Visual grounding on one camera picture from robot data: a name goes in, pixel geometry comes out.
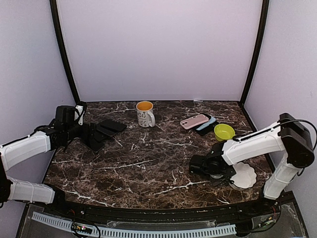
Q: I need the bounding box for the white floral mug yellow inside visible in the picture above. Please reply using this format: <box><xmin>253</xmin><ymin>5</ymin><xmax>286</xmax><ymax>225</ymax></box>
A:
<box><xmin>136</xmin><ymin>101</ymin><xmax>156</xmax><ymax>127</ymax></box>

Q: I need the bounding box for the black phone case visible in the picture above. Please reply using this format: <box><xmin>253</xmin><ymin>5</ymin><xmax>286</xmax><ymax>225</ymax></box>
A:
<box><xmin>193</xmin><ymin>113</ymin><xmax>219</xmax><ymax>136</ymax></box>

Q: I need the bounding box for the black front table rail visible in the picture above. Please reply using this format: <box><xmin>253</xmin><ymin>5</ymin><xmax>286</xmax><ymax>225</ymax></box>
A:
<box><xmin>27</xmin><ymin>192</ymin><xmax>295</xmax><ymax>224</ymax></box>

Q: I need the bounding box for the black left corner post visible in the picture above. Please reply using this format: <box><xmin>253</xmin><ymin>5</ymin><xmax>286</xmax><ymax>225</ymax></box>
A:
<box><xmin>49</xmin><ymin>0</ymin><xmax>80</xmax><ymax>103</ymax></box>

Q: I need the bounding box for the lime green bowl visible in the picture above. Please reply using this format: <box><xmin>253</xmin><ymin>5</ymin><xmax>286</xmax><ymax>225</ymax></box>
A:
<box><xmin>214</xmin><ymin>123</ymin><xmax>235</xmax><ymax>141</ymax></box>

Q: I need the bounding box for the pink phone case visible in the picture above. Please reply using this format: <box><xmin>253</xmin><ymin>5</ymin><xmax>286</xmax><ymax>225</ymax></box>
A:
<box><xmin>180</xmin><ymin>114</ymin><xmax>209</xmax><ymax>130</ymax></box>

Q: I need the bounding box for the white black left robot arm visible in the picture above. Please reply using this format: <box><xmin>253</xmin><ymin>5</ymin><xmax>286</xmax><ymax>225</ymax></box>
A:
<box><xmin>0</xmin><ymin>119</ymin><xmax>97</xmax><ymax>216</ymax></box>

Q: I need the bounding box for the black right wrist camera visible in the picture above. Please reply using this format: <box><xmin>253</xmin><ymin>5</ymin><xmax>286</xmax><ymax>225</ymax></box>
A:
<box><xmin>189</xmin><ymin>155</ymin><xmax>206</xmax><ymax>175</ymax></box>

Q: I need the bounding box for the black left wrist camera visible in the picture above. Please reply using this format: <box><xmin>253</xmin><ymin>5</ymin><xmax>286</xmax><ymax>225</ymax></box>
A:
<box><xmin>55</xmin><ymin>105</ymin><xmax>85</xmax><ymax>125</ymax></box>

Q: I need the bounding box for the black corner post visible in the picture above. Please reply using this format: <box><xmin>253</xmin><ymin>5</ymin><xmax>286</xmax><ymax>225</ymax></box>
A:
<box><xmin>49</xmin><ymin>0</ymin><xmax>80</xmax><ymax>103</ymax></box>
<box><xmin>239</xmin><ymin>0</ymin><xmax>269</xmax><ymax>108</ymax></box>

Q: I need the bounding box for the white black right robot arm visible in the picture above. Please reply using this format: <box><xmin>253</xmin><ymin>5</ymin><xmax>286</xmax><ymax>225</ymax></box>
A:
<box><xmin>189</xmin><ymin>113</ymin><xmax>317</xmax><ymax>215</ymax></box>

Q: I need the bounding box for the black smartphone bottom stack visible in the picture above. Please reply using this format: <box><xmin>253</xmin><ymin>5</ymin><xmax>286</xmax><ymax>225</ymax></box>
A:
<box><xmin>86</xmin><ymin>139</ymin><xmax>105</xmax><ymax>153</ymax></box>

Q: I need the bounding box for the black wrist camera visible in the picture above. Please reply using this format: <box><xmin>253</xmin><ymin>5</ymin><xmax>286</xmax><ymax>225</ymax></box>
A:
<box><xmin>55</xmin><ymin>105</ymin><xmax>85</xmax><ymax>125</ymax></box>
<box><xmin>189</xmin><ymin>155</ymin><xmax>206</xmax><ymax>175</ymax></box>

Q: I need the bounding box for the black smartphone lower stack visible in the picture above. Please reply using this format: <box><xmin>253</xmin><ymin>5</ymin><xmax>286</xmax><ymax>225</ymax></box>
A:
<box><xmin>93</xmin><ymin>131</ymin><xmax>109</xmax><ymax>142</ymax></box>

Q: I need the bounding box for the white scalloped dish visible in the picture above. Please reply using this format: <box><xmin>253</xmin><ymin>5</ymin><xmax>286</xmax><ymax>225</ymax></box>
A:
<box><xmin>229</xmin><ymin>162</ymin><xmax>257</xmax><ymax>191</ymax></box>

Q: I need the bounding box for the purple-edged black smartphone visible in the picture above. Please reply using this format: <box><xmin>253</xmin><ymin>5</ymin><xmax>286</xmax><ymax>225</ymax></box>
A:
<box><xmin>96</xmin><ymin>125</ymin><xmax>117</xmax><ymax>137</ymax></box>

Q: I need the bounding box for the light blue phone case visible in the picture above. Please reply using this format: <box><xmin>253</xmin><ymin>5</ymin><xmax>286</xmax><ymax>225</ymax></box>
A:
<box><xmin>196</xmin><ymin>117</ymin><xmax>216</xmax><ymax>131</ymax></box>

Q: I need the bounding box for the white slotted cable duct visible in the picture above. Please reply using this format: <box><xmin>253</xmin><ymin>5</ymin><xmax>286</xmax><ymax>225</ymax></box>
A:
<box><xmin>31</xmin><ymin>212</ymin><xmax>236</xmax><ymax>238</ymax></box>

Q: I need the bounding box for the black right corner post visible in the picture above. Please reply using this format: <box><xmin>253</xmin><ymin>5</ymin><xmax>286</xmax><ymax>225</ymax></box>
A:
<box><xmin>239</xmin><ymin>0</ymin><xmax>269</xmax><ymax>108</ymax></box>

